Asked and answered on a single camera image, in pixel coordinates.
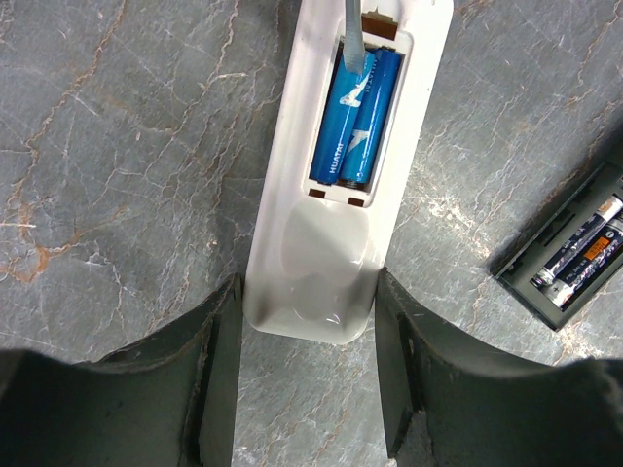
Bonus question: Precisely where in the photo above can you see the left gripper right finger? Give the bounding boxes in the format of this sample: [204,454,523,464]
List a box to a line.
[375,271,622,466]

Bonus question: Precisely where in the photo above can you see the orange handled screwdriver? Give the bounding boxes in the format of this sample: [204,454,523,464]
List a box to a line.
[343,0,366,75]

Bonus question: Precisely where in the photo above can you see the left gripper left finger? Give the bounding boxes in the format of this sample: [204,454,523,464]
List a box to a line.
[1,275,242,466]

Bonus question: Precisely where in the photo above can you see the blue battery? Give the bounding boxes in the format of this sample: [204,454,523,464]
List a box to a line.
[310,52,376,185]
[340,49,401,188]

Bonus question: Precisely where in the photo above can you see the black battery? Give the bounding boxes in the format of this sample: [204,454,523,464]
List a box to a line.
[531,195,622,288]
[543,213,622,307]

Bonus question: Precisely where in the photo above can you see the white remote blue batteries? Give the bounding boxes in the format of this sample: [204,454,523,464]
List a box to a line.
[243,1,454,344]

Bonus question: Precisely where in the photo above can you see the black battery lower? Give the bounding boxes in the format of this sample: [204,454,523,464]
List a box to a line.
[543,213,622,307]

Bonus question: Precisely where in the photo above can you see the black battery upper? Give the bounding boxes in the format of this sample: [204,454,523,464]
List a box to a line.
[531,195,622,288]

